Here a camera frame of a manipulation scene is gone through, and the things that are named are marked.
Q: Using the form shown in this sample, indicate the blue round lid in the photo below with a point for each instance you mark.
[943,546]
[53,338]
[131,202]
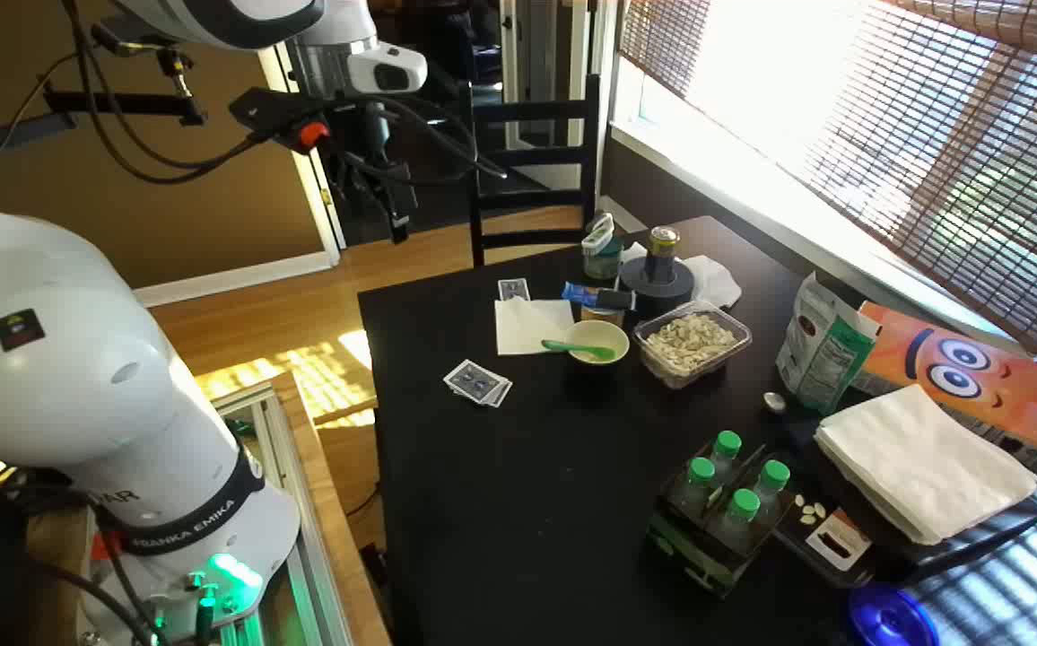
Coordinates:
[889,617]

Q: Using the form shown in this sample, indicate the black camera on bracket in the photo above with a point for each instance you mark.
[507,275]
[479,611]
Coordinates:
[123,107]

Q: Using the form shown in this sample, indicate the white paper napkin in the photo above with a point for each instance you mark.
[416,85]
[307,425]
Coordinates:
[527,326]

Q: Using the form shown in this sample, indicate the small bottle with green cap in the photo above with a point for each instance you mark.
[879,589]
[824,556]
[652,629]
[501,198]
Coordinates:
[772,475]
[741,507]
[697,475]
[728,445]

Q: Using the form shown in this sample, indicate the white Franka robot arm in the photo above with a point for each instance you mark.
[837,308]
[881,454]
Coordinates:
[53,359]

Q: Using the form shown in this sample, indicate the small jar with gold lid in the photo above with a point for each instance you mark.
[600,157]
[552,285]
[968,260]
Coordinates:
[663,241]

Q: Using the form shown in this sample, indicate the green and white snack bag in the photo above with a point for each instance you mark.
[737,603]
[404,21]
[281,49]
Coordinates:
[827,345]

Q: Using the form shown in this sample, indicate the black flat tray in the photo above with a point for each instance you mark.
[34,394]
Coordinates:
[800,540]

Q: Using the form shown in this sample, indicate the green tub with white lid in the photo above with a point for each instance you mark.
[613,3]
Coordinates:
[597,253]

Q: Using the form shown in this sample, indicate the clear container of seeds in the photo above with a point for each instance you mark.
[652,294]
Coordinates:
[692,345]

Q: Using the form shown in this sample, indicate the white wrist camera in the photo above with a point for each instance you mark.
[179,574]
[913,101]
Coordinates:
[388,68]

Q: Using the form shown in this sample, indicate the dark round dish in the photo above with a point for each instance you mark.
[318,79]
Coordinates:
[717,280]

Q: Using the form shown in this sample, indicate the folded white towel stack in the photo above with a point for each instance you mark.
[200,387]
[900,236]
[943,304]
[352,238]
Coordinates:
[917,461]

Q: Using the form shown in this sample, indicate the green margarita bottle pack box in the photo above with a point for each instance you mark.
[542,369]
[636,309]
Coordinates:
[697,550]

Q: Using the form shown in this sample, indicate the white round bowl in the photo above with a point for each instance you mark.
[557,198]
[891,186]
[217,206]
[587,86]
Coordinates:
[603,334]

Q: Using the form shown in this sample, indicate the small white pills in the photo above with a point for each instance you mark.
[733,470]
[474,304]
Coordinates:
[804,511]

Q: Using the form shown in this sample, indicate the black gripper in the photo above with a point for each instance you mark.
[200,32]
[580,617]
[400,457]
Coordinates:
[371,139]

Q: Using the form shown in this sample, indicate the small silver cap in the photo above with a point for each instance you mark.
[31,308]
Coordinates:
[778,400]

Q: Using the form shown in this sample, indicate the black wooden chair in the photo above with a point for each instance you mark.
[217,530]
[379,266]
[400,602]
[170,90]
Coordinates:
[536,157]

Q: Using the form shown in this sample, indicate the blue snack packet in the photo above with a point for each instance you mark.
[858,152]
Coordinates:
[594,294]

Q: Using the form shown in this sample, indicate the orange box with cartoon eyes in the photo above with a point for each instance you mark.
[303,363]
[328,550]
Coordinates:
[984,378]

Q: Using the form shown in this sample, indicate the bamboo window blind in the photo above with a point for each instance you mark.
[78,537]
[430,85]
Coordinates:
[961,131]

